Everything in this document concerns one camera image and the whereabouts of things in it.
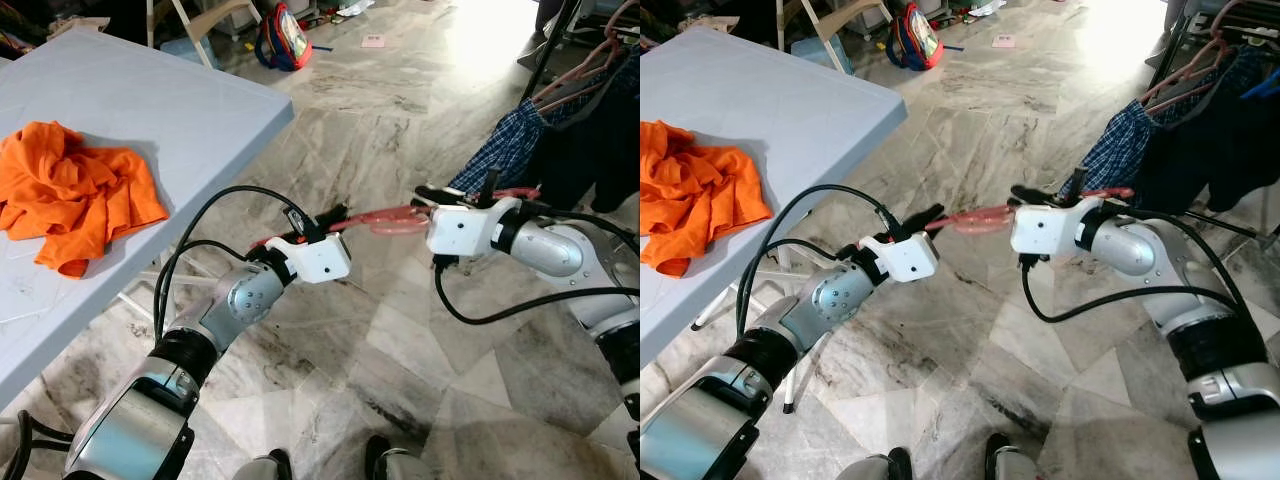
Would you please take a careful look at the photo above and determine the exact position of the red blue backpack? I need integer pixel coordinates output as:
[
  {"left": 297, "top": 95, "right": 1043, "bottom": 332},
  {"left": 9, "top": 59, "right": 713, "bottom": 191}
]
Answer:
[
  {"left": 887, "top": 2, "right": 944, "bottom": 71},
  {"left": 255, "top": 2, "right": 313, "bottom": 73}
]

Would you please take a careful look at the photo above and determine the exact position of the black clothes drying rack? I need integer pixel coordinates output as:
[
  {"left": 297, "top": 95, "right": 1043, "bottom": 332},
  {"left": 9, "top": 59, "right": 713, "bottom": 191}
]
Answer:
[
  {"left": 515, "top": 0, "right": 641, "bottom": 111},
  {"left": 1150, "top": 0, "right": 1280, "bottom": 71}
]

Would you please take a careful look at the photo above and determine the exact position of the brown pink clothes hanger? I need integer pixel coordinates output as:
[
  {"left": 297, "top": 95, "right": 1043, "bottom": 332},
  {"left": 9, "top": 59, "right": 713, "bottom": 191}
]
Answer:
[
  {"left": 325, "top": 185, "right": 543, "bottom": 238},
  {"left": 925, "top": 187, "right": 1136, "bottom": 236}
]

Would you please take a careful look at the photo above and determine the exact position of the light blue plastic bin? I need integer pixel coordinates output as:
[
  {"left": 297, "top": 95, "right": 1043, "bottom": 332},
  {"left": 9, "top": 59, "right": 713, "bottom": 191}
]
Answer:
[
  {"left": 160, "top": 37, "right": 214, "bottom": 66},
  {"left": 790, "top": 37, "right": 853, "bottom": 76}
]

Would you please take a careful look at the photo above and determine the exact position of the pale grey folding table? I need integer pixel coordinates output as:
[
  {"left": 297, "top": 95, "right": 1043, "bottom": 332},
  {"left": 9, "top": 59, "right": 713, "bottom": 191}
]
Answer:
[
  {"left": 0, "top": 27, "right": 296, "bottom": 411},
  {"left": 640, "top": 25, "right": 909, "bottom": 413}
]

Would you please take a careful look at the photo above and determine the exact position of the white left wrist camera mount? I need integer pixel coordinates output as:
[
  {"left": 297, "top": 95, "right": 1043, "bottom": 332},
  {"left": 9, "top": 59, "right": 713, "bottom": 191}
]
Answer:
[
  {"left": 858, "top": 232, "right": 941, "bottom": 283},
  {"left": 262, "top": 232, "right": 353, "bottom": 284}
]

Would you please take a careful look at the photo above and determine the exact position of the robot left leg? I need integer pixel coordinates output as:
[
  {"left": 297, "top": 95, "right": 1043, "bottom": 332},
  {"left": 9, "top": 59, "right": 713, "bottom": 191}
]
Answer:
[
  {"left": 235, "top": 448, "right": 294, "bottom": 480},
  {"left": 835, "top": 447, "right": 913, "bottom": 480}
]

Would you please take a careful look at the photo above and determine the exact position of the blue clothes hanger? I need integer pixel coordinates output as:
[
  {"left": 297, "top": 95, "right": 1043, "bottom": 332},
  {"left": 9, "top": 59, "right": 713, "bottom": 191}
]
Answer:
[{"left": 1240, "top": 68, "right": 1280, "bottom": 101}]

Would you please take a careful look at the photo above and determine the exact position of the white beige high chair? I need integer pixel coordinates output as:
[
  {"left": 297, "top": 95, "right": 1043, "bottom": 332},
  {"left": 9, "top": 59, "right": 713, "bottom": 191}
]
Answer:
[
  {"left": 775, "top": 0, "right": 896, "bottom": 76},
  {"left": 145, "top": 0, "right": 263, "bottom": 71}
]

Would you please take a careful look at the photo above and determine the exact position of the dark navy garment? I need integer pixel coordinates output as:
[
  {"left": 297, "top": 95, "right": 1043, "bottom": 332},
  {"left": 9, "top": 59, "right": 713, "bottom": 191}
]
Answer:
[
  {"left": 1130, "top": 60, "right": 1280, "bottom": 213},
  {"left": 535, "top": 60, "right": 641, "bottom": 216}
]

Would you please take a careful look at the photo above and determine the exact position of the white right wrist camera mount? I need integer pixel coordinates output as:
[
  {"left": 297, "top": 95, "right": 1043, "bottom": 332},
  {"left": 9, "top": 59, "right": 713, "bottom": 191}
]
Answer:
[
  {"left": 1010, "top": 195, "right": 1096, "bottom": 256},
  {"left": 425, "top": 198, "right": 521, "bottom": 258}
]

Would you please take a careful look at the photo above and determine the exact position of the blue plaid shirt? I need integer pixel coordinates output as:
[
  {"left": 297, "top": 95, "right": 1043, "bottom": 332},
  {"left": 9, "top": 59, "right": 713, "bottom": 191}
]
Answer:
[
  {"left": 1060, "top": 45, "right": 1280, "bottom": 201},
  {"left": 447, "top": 70, "right": 641, "bottom": 196}
]

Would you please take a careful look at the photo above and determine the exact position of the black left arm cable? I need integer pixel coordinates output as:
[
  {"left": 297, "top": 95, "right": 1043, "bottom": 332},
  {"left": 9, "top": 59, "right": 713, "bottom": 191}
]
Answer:
[
  {"left": 735, "top": 183, "right": 896, "bottom": 341},
  {"left": 155, "top": 185, "right": 311, "bottom": 346}
]

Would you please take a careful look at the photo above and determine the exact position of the orange shirt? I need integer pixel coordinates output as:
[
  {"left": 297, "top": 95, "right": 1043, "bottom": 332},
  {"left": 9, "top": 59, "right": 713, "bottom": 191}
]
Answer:
[
  {"left": 0, "top": 120, "right": 171, "bottom": 279},
  {"left": 640, "top": 120, "right": 763, "bottom": 278}
]

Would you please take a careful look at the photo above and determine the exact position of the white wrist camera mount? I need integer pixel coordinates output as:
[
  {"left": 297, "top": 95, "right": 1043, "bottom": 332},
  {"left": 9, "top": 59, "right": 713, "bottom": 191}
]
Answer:
[
  {"left": 1010, "top": 195, "right": 1096, "bottom": 256},
  {"left": 425, "top": 198, "right": 521, "bottom": 258},
  {"left": 858, "top": 232, "right": 941, "bottom": 283},
  {"left": 262, "top": 232, "right": 353, "bottom": 284}
]

